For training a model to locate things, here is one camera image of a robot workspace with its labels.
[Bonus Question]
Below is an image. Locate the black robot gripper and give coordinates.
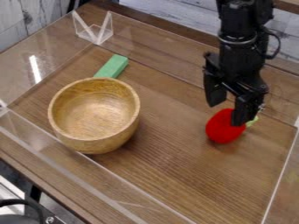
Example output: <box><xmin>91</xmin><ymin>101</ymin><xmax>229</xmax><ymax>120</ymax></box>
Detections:
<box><xmin>203</xmin><ymin>39</ymin><xmax>268</xmax><ymax>126</ymax></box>

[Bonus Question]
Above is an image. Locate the light wooden bowl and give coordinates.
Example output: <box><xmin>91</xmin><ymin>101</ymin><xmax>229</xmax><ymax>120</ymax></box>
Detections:
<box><xmin>48</xmin><ymin>78</ymin><xmax>140</xmax><ymax>154</ymax></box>

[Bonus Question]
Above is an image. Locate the clear acrylic corner bracket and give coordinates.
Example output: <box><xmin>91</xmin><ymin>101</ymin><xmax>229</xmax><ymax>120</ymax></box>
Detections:
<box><xmin>71</xmin><ymin>11</ymin><xmax>113</xmax><ymax>46</ymax></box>

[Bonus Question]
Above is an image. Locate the black metal table leg bracket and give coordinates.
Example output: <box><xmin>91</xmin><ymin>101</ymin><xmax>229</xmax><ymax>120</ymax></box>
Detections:
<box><xmin>24</xmin><ymin>185</ymin><xmax>67</xmax><ymax>224</ymax></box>

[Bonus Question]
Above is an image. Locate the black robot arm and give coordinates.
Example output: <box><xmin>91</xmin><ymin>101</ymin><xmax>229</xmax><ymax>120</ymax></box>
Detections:
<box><xmin>203</xmin><ymin>0</ymin><xmax>276</xmax><ymax>126</ymax></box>

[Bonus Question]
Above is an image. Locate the green rectangular block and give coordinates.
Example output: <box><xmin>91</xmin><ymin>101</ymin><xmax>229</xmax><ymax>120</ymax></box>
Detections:
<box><xmin>95</xmin><ymin>54</ymin><xmax>128</xmax><ymax>79</ymax></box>

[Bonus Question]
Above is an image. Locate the black cable under table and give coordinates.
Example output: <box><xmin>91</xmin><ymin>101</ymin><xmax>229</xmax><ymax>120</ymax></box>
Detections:
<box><xmin>0</xmin><ymin>199</ymin><xmax>43</xmax><ymax>224</ymax></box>

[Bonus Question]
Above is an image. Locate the red felt fruit green stem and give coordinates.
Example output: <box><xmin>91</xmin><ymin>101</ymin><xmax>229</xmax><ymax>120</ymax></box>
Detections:
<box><xmin>205</xmin><ymin>108</ymin><xmax>259</xmax><ymax>144</ymax></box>

